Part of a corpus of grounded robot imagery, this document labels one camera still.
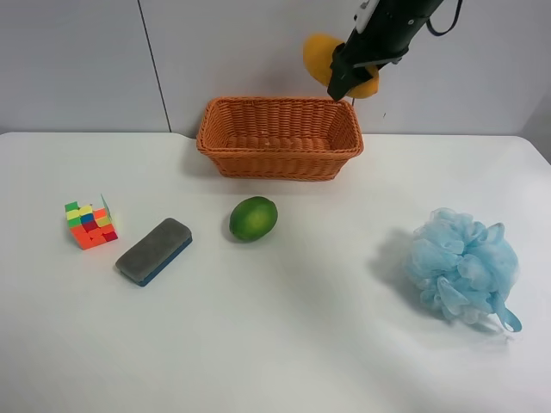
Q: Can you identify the grey felt board eraser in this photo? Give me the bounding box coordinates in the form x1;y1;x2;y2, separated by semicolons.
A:
115;218;193;287

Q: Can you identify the yellow mango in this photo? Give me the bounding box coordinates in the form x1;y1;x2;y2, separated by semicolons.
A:
302;33;379;99

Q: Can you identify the green lemon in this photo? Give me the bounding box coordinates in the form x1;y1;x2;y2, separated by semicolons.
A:
228;196;278;243

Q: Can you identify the orange woven basket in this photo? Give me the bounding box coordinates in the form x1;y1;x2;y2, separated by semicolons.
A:
196;96;363;182

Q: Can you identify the blue mesh bath sponge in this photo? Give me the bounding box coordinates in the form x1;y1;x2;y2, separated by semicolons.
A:
405;208;522;332

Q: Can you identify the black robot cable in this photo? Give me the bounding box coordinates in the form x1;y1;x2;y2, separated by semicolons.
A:
425;0;464;37

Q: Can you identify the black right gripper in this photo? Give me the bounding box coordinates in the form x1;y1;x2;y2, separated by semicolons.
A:
327;0;442;101

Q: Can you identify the multicolour puzzle cube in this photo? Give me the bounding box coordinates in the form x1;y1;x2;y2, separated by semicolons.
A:
65;195;118;250

